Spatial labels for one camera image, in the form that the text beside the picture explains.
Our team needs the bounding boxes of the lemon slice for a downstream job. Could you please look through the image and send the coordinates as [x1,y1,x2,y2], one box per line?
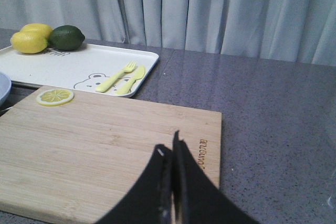
[36,89,75,106]

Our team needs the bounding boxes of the yellow plastic knife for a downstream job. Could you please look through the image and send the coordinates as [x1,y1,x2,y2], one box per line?
[115,66,145,95]

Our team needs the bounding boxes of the light blue plate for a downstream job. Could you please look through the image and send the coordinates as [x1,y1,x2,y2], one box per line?
[0,72,12,106]

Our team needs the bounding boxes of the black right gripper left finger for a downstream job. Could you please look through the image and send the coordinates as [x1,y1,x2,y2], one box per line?
[97,144,172,223]

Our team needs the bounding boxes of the grey curtain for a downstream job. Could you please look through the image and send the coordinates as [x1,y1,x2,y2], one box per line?
[1,0,335,66]

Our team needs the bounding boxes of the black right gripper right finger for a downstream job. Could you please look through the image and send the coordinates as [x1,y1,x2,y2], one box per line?
[172,131,257,223]

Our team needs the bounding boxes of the green lime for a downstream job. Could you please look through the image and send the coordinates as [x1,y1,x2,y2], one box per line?
[49,25,85,51]

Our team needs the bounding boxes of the yellow lemon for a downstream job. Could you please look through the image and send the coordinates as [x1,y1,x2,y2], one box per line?
[20,23,53,40]
[10,31,48,54]

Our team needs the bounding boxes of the white rectangular tray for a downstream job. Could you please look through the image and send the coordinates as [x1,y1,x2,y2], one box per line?
[1,44,159,92]

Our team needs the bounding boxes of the yellow lemon behind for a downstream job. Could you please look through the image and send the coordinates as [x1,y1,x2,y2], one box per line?
[20,23,53,40]

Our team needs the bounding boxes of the yellow plastic fork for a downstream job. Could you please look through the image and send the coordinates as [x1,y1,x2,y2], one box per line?
[95,61,136,93]

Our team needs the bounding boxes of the wooden cutting board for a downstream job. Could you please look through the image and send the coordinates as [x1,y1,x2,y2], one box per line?
[1,90,222,223]

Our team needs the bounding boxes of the yellow lemon front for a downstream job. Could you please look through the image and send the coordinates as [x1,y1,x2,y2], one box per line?
[10,31,48,54]

